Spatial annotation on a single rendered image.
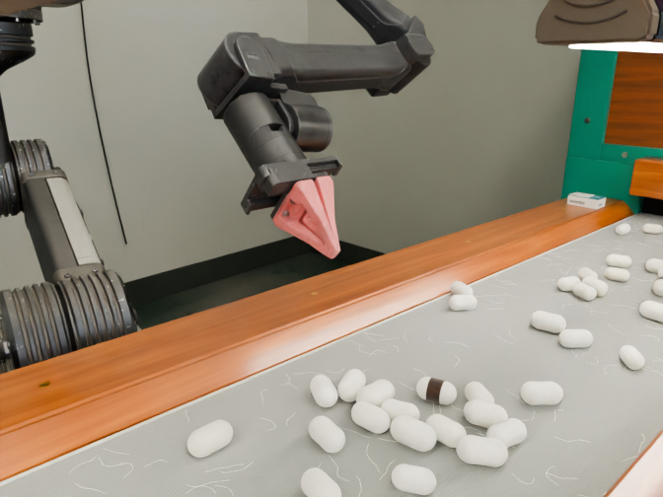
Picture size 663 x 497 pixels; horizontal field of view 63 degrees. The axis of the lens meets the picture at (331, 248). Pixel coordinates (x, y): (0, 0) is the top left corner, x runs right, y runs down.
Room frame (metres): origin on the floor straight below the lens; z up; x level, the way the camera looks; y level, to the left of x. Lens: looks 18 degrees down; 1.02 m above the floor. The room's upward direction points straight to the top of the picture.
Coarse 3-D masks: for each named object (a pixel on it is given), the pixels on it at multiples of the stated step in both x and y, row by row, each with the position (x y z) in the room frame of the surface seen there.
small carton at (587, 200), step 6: (576, 192) 1.08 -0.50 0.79; (570, 198) 1.06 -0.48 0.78; (576, 198) 1.05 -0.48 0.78; (582, 198) 1.05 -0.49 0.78; (588, 198) 1.04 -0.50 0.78; (594, 198) 1.03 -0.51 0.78; (600, 198) 1.03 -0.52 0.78; (570, 204) 1.06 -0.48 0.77; (576, 204) 1.05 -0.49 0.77; (582, 204) 1.04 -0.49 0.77; (588, 204) 1.04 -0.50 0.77; (594, 204) 1.03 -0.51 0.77; (600, 204) 1.03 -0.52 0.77
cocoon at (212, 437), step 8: (208, 424) 0.36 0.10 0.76; (216, 424) 0.36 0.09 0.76; (224, 424) 0.36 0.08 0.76; (192, 432) 0.35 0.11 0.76; (200, 432) 0.35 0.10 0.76; (208, 432) 0.35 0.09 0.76; (216, 432) 0.35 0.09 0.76; (224, 432) 0.35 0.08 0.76; (232, 432) 0.36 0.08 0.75; (192, 440) 0.34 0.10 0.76; (200, 440) 0.34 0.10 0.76; (208, 440) 0.35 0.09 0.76; (216, 440) 0.35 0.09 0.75; (224, 440) 0.35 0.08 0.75; (192, 448) 0.34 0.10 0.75; (200, 448) 0.34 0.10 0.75; (208, 448) 0.34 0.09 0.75; (216, 448) 0.35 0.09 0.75; (200, 456) 0.34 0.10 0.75
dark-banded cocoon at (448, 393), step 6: (426, 378) 0.43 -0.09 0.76; (420, 384) 0.42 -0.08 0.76; (426, 384) 0.42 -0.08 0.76; (444, 384) 0.42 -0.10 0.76; (450, 384) 0.42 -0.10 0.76; (420, 390) 0.42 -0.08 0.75; (444, 390) 0.41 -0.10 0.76; (450, 390) 0.41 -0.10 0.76; (456, 390) 0.42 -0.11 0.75; (420, 396) 0.42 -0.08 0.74; (444, 396) 0.41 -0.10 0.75; (450, 396) 0.41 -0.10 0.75; (444, 402) 0.41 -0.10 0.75; (450, 402) 0.41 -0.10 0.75
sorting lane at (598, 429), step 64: (576, 256) 0.82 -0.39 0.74; (640, 256) 0.82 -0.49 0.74; (384, 320) 0.58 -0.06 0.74; (448, 320) 0.58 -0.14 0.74; (512, 320) 0.58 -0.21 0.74; (576, 320) 0.58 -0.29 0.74; (640, 320) 0.58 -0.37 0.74; (256, 384) 0.45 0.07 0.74; (512, 384) 0.45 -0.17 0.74; (576, 384) 0.45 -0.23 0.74; (640, 384) 0.45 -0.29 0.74; (128, 448) 0.36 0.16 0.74; (256, 448) 0.36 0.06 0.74; (320, 448) 0.36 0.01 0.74; (384, 448) 0.36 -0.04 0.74; (448, 448) 0.36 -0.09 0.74; (512, 448) 0.36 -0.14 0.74; (576, 448) 0.36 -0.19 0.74; (640, 448) 0.36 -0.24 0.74
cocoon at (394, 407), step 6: (384, 402) 0.39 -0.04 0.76; (390, 402) 0.39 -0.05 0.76; (396, 402) 0.39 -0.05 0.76; (402, 402) 0.39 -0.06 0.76; (384, 408) 0.39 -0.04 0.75; (390, 408) 0.39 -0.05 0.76; (396, 408) 0.39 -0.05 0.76; (402, 408) 0.38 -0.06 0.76; (408, 408) 0.38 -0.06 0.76; (414, 408) 0.39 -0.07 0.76; (390, 414) 0.38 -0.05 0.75; (396, 414) 0.38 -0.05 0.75; (402, 414) 0.38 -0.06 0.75; (408, 414) 0.38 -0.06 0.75; (414, 414) 0.38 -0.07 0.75
